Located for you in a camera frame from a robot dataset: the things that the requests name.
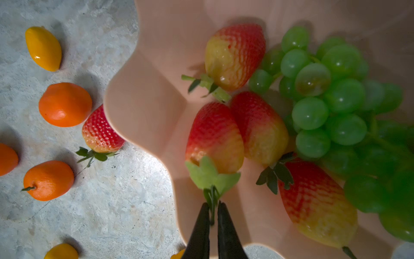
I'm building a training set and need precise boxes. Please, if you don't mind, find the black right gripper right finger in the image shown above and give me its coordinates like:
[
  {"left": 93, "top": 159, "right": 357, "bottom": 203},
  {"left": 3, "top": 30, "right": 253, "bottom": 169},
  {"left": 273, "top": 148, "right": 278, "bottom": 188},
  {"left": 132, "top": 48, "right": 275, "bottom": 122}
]
[{"left": 218, "top": 201, "right": 248, "bottom": 259}]

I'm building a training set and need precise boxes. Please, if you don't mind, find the orange tangerine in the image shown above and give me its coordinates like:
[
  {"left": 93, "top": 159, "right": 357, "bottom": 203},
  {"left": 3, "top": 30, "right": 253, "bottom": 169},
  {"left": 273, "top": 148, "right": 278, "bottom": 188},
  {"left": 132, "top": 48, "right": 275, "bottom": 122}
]
[
  {"left": 0, "top": 143, "right": 18, "bottom": 176},
  {"left": 38, "top": 83, "right": 93, "bottom": 127},
  {"left": 22, "top": 160, "right": 74, "bottom": 201}
]

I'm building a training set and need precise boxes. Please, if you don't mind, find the green grape bunch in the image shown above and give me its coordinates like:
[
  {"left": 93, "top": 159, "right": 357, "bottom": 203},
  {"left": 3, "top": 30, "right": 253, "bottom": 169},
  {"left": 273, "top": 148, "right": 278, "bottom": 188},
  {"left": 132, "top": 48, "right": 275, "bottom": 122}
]
[{"left": 250, "top": 26, "right": 414, "bottom": 242}]

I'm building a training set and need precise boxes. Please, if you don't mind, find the yellow kumquat far left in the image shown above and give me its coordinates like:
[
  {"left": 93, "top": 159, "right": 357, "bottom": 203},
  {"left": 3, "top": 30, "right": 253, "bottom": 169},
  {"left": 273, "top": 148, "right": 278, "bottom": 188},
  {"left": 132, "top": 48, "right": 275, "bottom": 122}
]
[{"left": 25, "top": 27, "right": 63, "bottom": 72}]

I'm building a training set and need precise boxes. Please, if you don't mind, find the pink scalloped fruit bowl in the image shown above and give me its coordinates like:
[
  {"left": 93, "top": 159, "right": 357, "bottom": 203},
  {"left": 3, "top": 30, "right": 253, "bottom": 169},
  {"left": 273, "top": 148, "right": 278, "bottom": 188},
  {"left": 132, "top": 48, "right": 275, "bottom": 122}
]
[{"left": 103, "top": 1, "right": 414, "bottom": 259}]

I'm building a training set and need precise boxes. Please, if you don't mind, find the strawberry pair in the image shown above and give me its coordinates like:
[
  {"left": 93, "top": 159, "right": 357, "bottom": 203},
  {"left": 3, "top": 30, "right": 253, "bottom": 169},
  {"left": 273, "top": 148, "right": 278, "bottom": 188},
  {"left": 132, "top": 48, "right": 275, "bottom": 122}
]
[
  {"left": 76, "top": 105, "right": 126, "bottom": 167},
  {"left": 185, "top": 102, "right": 244, "bottom": 225}
]

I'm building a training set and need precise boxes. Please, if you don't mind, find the yellow kumquat front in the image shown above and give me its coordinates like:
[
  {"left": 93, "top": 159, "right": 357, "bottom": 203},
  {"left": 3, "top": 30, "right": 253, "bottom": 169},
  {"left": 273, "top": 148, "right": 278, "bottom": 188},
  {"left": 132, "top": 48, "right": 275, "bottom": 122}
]
[{"left": 44, "top": 243, "right": 79, "bottom": 259}]

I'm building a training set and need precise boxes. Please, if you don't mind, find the yellow kumquat upper cluster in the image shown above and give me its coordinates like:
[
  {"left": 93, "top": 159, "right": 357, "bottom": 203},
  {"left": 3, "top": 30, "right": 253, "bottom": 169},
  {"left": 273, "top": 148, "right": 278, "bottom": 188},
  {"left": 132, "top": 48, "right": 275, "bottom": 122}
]
[{"left": 170, "top": 249, "right": 185, "bottom": 259}]

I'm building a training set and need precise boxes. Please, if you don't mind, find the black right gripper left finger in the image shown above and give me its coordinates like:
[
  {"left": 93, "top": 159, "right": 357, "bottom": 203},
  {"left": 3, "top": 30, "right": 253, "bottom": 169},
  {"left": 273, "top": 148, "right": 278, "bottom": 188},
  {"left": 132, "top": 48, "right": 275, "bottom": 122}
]
[{"left": 181, "top": 202, "right": 210, "bottom": 259}]

